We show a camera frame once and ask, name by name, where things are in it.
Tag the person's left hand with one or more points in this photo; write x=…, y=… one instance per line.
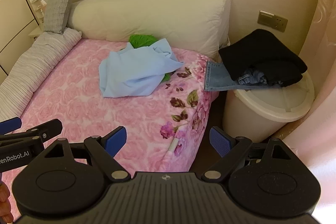
x=4, y=200

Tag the grey checked pillow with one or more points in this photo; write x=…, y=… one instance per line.
x=57, y=11

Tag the black garment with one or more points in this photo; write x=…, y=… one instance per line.
x=257, y=53

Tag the striped grey duvet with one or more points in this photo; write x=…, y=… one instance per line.
x=34, y=61

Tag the brass wall socket panel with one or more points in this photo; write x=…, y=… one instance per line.
x=273, y=22

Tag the pink curtain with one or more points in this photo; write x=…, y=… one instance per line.
x=323, y=82

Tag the small white tag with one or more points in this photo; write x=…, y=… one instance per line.
x=173, y=145

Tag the large white pillow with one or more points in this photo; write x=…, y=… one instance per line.
x=157, y=16

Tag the pink floral blanket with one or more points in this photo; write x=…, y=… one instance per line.
x=78, y=100

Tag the light blue garment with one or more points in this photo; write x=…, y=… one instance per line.
x=126, y=71

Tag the cream wardrobe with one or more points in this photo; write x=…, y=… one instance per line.
x=13, y=3

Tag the small white shelf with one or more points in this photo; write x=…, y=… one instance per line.
x=36, y=7

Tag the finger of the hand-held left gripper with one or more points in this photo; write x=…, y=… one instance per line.
x=10, y=125
x=47, y=128

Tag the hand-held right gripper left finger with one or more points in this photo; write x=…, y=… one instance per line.
x=115, y=141

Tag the green knit garment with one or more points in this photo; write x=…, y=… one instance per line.
x=140, y=40

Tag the white plastic bin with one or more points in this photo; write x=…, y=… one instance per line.
x=262, y=106

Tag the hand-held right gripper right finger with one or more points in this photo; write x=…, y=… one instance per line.
x=220, y=141

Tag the blue jeans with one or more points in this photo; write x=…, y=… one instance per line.
x=218, y=77

